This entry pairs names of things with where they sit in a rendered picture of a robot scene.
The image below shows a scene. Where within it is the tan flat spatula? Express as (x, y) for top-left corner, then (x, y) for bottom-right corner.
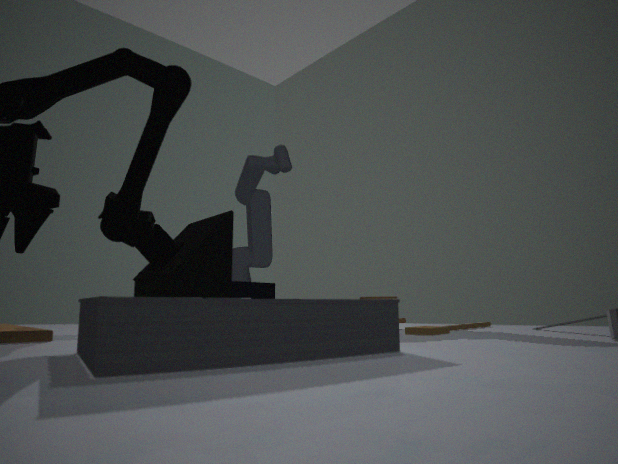
(405, 322), (491, 336)

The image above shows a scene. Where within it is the brown wooden board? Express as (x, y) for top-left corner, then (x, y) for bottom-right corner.
(0, 323), (53, 343)

